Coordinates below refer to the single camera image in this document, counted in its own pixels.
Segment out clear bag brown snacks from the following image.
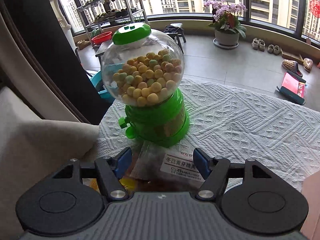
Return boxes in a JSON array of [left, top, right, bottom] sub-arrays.
[[134, 178, 202, 192]]

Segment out grey snack bar packet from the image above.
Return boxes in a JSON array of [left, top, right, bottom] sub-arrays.
[[130, 141, 204, 187]]

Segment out pink orchid flower pot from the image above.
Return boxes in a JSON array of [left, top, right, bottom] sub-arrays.
[[203, 0, 247, 49]]

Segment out right red window decoration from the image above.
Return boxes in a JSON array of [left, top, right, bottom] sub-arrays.
[[309, 0, 320, 18]]

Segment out red basin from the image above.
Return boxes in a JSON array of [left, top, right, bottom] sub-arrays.
[[92, 31, 112, 45]]

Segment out green gumball machine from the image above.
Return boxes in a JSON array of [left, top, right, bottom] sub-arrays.
[[101, 22, 189, 147]]

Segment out beige covered chair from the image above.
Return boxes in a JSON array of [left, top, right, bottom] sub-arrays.
[[1, 22, 99, 239]]

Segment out black stool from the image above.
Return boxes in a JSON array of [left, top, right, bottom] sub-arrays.
[[164, 23, 187, 53]]

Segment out pink cardboard box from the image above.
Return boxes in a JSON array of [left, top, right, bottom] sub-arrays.
[[300, 171, 320, 240]]

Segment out metal shelf rack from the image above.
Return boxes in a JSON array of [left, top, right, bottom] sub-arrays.
[[76, 0, 148, 48]]

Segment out red yellow candy bag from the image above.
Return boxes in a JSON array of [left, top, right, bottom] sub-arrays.
[[85, 176, 138, 194]]

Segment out brown slipper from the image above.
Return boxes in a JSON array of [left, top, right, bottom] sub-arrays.
[[281, 60, 303, 77]]

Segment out white textured tablecloth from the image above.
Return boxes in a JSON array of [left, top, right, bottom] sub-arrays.
[[85, 79, 319, 190]]

